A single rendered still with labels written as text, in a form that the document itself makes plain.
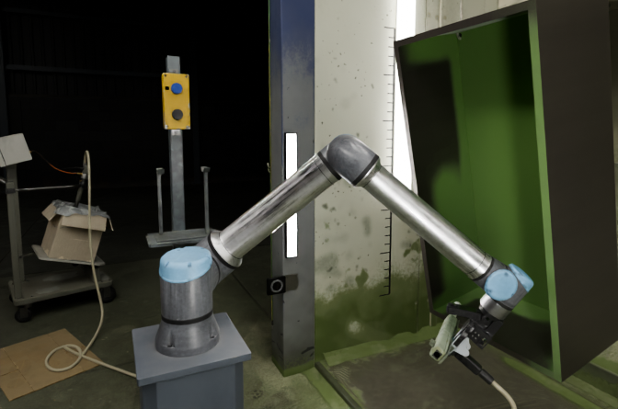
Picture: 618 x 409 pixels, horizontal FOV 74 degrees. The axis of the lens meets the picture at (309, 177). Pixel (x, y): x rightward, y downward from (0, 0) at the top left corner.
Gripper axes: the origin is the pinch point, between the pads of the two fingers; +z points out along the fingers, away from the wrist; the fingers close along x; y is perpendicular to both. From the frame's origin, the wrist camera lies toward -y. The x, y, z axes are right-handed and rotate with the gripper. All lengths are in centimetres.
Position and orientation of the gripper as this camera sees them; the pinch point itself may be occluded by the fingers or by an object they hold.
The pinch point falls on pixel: (449, 347)
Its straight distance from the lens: 162.5
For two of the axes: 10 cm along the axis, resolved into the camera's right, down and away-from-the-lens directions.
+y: 7.4, 5.8, -3.4
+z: -5.0, 8.2, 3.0
